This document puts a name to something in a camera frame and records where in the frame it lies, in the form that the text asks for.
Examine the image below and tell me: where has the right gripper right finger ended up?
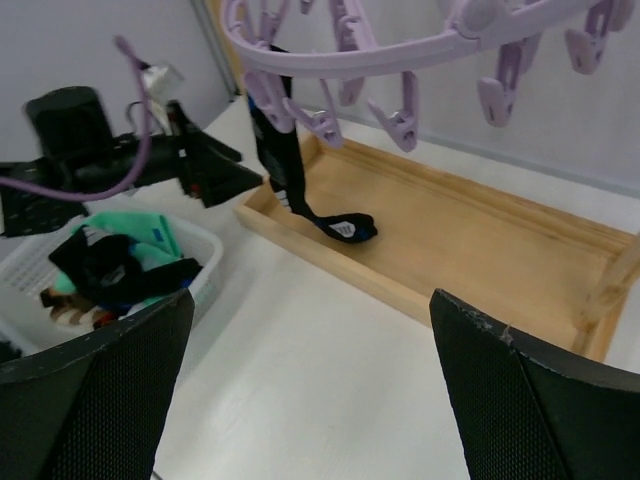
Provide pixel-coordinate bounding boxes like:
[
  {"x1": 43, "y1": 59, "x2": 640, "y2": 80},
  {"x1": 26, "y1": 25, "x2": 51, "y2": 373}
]
[{"x1": 429, "y1": 289, "x2": 639, "y2": 479}]

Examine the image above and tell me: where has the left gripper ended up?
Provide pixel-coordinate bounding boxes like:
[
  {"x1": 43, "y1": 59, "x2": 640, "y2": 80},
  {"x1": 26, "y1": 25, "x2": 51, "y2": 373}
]
[{"x1": 69, "y1": 100, "x2": 263, "y2": 208}]

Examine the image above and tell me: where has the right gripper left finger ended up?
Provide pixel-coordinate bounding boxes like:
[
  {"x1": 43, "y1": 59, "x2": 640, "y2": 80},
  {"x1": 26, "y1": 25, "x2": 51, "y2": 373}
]
[{"x1": 1, "y1": 289, "x2": 195, "y2": 479}]

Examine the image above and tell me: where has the black sock with grey patch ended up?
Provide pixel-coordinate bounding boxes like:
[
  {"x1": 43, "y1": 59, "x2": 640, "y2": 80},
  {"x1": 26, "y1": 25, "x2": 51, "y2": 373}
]
[{"x1": 247, "y1": 93, "x2": 378, "y2": 244}]

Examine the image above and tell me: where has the green sock back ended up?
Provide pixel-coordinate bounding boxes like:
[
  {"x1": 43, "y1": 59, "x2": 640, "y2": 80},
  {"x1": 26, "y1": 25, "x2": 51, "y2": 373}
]
[{"x1": 54, "y1": 211, "x2": 185, "y2": 294}]

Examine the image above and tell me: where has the purple round clip hanger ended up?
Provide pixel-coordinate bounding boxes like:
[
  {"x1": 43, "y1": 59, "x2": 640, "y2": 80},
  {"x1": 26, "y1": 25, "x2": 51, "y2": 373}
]
[{"x1": 219, "y1": 1, "x2": 636, "y2": 152}]

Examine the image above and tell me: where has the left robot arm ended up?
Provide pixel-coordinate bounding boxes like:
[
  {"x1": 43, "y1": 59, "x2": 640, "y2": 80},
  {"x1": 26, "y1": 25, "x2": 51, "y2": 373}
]
[{"x1": 1, "y1": 86, "x2": 262, "y2": 238}]

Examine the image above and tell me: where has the wooden hanger rack stand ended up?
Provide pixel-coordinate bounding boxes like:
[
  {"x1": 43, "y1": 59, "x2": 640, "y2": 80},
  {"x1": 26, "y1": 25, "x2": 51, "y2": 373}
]
[{"x1": 217, "y1": 0, "x2": 640, "y2": 363}]

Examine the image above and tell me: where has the brown tan checkered sock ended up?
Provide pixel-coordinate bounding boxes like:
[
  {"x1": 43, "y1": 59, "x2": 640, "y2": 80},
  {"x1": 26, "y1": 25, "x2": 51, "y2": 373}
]
[{"x1": 39, "y1": 287, "x2": 119, "y2": 330}]

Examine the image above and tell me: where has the white plastic basket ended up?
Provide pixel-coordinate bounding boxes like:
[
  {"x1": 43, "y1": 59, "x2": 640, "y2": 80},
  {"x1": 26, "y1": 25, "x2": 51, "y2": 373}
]
[{"x1": 1, "y1": 215, "x2": 223, "y2": 355}]

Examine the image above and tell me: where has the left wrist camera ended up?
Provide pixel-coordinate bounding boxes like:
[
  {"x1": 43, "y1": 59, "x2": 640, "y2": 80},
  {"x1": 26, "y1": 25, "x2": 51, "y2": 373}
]
[{"x1": 135, "y1": 58, "x2": 184, "y2": 134}]

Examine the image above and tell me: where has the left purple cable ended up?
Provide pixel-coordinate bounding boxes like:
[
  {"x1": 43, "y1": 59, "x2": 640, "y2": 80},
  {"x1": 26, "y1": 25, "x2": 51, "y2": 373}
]
[{"x1": 0, "y1": 34, "x2": 155, "y2": 202}]

